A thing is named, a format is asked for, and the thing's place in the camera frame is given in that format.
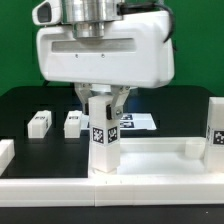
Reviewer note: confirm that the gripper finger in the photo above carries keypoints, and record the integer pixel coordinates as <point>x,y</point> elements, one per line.
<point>119,96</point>
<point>83,91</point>

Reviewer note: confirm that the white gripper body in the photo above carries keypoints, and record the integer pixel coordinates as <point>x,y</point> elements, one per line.
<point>133,52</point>

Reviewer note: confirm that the white desk top tray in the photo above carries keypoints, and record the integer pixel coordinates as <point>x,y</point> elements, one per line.
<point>177,157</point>

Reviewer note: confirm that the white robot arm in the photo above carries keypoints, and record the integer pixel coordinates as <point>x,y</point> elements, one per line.
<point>88,18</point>

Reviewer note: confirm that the fiducial marker sheet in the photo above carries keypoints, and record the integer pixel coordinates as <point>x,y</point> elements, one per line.
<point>129,121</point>

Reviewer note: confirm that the white left fence block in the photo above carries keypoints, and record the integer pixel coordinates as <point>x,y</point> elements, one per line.
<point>7,153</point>

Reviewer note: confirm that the white front fence bar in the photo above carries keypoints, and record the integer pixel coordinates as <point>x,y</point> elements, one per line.
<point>113,191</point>

